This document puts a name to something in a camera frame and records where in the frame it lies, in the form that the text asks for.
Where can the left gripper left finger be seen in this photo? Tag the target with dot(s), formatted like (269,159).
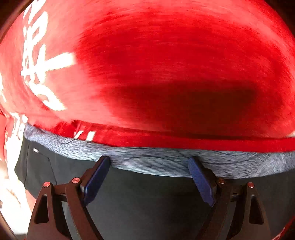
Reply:
(48,219)

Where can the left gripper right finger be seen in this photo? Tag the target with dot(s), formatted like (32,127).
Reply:
(236,210)

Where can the black pants with blue waistband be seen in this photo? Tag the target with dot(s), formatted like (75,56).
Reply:
(148,192)

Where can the red bedspread with white characters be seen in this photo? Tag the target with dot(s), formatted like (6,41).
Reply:
(186,75)

